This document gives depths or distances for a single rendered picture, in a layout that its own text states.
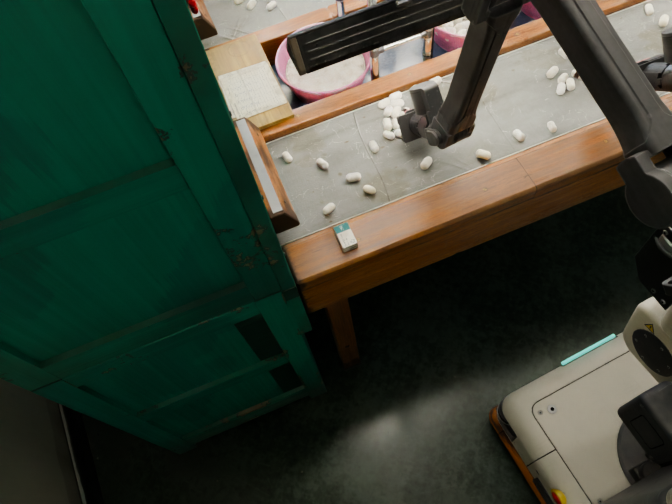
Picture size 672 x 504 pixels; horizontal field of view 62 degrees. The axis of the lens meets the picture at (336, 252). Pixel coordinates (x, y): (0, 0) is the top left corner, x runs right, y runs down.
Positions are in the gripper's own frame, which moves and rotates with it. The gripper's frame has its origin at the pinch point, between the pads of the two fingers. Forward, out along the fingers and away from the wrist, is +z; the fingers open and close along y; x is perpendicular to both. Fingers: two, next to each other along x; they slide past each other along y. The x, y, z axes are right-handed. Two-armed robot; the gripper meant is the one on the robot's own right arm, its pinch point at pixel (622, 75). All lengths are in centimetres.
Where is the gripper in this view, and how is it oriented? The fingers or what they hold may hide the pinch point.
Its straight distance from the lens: 148.8
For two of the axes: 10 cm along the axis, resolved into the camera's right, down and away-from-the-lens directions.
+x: 3.0, 8.7, 3.8
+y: -9.3, 3.6, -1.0
